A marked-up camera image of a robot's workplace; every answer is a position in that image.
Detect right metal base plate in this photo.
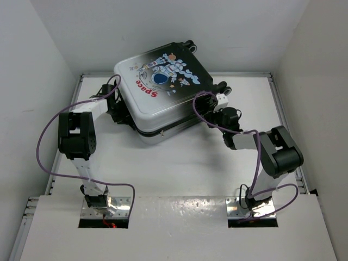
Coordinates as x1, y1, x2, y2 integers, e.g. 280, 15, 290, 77
225, 196, 275, 220

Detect metal base plate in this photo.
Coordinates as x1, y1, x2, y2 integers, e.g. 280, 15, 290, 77
80, 196, 131, 220
225, 196, 275, 220

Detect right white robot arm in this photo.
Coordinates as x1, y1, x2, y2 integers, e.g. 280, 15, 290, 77
202, 107, 304, 210

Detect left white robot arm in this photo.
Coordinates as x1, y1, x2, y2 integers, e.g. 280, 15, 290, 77
58, 83, 135, 212

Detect white front board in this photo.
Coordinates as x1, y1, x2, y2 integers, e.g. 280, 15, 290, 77
21, 195, 336, 260

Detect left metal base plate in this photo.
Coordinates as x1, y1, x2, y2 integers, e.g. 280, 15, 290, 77
80, 196, 131, 220

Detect white kids suitcase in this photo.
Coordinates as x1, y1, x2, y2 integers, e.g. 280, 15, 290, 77
114, 40, 232, 143

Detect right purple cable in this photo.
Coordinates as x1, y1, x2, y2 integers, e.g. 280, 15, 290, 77
192, 91, 299, 220

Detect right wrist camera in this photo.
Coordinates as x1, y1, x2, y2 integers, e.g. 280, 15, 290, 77
213, 94, 228, 113

